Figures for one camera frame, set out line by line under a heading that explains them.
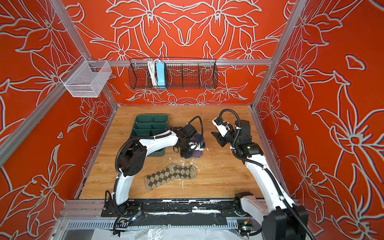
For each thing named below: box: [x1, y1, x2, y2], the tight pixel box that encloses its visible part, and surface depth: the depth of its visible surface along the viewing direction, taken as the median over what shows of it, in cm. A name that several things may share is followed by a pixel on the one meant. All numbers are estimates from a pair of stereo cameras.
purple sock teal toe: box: [188, 134, 206, 159], surface depth 82 cm
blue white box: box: [156, 62, 166, 89], surface depth 91 cm
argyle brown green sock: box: [144, 163, 197, 191], surface depth 85 cm
